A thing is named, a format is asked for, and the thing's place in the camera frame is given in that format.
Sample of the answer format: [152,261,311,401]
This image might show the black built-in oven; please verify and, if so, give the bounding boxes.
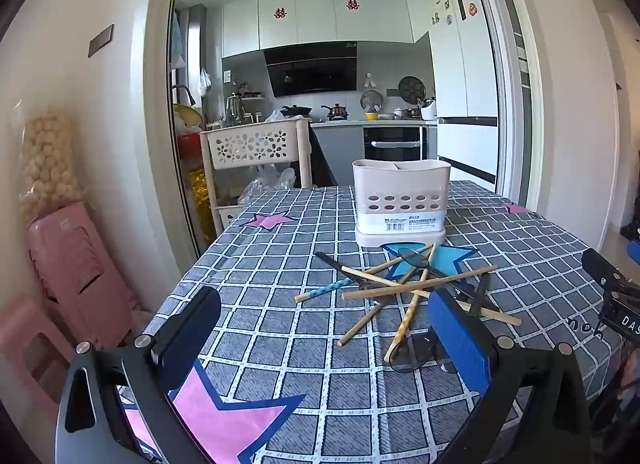
[363,125,427,163]

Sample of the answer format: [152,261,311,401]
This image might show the gold foil package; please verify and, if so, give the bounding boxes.
[189,166,217,241]

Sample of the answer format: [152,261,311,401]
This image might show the clear plastic bag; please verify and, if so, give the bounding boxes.
[237,166,297,206]

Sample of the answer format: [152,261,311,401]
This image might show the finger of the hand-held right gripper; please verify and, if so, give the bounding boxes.
[581,248,640,296]

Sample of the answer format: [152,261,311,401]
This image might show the kitchen faucet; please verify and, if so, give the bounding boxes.
[172,84,197,108]

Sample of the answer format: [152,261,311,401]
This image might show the bag of puffed snacks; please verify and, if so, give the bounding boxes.
[19,111,83,227]

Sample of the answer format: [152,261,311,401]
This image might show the dark wall switch panel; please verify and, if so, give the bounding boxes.
[88,24,115,58]

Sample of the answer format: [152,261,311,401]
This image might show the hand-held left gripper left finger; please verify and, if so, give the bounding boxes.
[55,286,222,464]

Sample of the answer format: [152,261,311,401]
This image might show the pink plastic stool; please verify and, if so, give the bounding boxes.
[0,294,78,417]

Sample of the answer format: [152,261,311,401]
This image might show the round dark hanging strainer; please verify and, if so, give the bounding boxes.
[398,76,427,105]

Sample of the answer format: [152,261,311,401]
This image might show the red basin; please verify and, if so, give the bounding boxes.
[175,133,204,160]

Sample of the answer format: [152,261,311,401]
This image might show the white refrigerator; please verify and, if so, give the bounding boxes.
[427,0,502,191]

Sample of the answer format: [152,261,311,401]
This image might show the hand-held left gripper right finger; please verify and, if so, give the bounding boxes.
[427,288,593,464]

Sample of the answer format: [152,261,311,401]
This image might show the stack of pink plastic stools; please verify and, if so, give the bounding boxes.
[27,201,146,350]

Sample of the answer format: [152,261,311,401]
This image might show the white perforated basket trolley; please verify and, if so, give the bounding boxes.
[200,118,314,241]

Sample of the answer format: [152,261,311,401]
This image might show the beige plastic utensil holder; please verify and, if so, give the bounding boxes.
[352,158,451,248]

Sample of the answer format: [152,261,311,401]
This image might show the black range hood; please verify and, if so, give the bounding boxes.
[263,41,358,97]

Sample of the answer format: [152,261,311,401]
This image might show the grey checked star tablecloth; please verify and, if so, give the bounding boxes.
[117,180,626,464]

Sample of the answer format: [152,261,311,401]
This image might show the white upper kitchen cabinets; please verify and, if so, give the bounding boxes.
[222,0,416,59]

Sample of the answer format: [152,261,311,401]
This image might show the yellow patterned bamboo chopstick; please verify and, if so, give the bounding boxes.
[384,243,437,362]

